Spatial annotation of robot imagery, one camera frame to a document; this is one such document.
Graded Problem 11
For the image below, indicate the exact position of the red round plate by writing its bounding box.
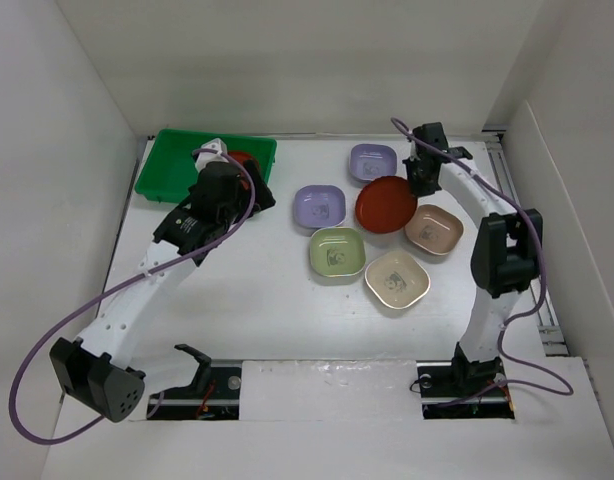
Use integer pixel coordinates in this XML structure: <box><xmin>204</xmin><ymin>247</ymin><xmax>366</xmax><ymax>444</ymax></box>
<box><xmin>355</xmin><ymin>176</ymin><xmax>418</xmax><ymax>234</ymax></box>
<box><xmin>228</xmin><ymin>150</ymin><xmax>261</xmax><ymax>172</ymax></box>

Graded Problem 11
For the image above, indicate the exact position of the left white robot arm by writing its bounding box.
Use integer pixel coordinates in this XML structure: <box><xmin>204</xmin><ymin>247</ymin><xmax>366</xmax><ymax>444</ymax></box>
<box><xmin>49</xmin><ymin>158</ymin><xmax>275</xmax><ymax>423</ymax></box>

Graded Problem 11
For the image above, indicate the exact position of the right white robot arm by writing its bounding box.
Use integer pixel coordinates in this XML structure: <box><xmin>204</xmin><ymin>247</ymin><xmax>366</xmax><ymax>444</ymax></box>
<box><xmin>391</xmin><ymin>118</ymin><xmax>545</xmax><ymax>408</ymax></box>

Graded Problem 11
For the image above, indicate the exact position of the green plastic bin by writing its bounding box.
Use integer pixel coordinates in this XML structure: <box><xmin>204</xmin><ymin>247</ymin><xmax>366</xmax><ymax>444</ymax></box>
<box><xmin>134</xmin><ymin>129</ymin><xmax>277</xmax><ymax>204</ymax></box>

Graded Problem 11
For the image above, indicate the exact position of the purple square bowl near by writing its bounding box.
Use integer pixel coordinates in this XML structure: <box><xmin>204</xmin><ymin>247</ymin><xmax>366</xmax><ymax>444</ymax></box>
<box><xmin>293</xmin><ymin>185</ymin><xmax>346</xmax><ymax>229</ymax></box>

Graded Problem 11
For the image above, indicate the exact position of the purple square bowl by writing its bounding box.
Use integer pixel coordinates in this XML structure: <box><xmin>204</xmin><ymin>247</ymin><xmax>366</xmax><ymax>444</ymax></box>
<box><xmin>348</xmin><ymin>143</ymin><xmax>398</xmax><ymax>183</ymax></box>
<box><xmin>293</xmin><ymin>185</ymin><xmax>346</xmax><ymax>229</ymax></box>

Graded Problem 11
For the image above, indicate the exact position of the purple square bowl far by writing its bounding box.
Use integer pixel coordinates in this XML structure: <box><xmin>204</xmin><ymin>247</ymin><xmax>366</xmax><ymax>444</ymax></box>
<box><xmin>348</xmin><ymin>143</ymin><xmax>398</xmax><ymax>183</ymax></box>

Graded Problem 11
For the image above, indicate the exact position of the pink square bowl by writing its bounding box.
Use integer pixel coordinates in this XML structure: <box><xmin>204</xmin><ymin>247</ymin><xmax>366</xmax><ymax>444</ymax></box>
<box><xmin>404</xmin><ymin>204</ymin><xmax>464</xmax><ymax>256</ymax></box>

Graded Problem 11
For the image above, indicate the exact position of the green square bowl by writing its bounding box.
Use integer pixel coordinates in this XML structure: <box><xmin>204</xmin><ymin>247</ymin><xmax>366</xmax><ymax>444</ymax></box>
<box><xmin>309</xmin><ymin>227</ymin><xmax>366</xmax><ymax>278</ymax></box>

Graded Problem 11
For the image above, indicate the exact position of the cream square bowl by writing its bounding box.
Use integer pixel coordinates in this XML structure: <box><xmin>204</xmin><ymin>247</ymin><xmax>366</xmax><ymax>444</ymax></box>
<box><xmin>364</xmin><ymin>249</ymin><xmax>431</xmax><ymax>310</ymax></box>

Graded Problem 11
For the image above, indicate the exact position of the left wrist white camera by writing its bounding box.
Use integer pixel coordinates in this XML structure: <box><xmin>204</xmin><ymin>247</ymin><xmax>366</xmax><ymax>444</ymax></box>
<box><xmin>191</xmin><ymin>138</ymin><xmax>227</xmax><ymax>173</ymax></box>

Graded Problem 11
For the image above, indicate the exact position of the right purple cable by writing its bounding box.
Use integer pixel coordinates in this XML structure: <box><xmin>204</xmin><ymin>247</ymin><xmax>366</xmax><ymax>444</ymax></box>
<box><xmin>389</xmin><ymin>116</ymin><xmax>576</xmax><ymax>409</ymax></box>

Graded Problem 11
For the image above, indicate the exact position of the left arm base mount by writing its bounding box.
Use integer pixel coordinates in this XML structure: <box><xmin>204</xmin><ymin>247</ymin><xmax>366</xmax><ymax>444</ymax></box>
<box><xmin>146</xmin><ymin>360</ymin><xmax>242</xmax><ymax>421</ymax></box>

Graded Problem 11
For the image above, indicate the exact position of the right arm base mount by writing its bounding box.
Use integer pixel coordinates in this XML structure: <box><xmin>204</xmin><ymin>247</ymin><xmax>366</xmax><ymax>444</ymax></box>
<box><xmin>409</xmin><ymin>361</ymin><xmax>515</xmax><ymax>421</ymax></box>

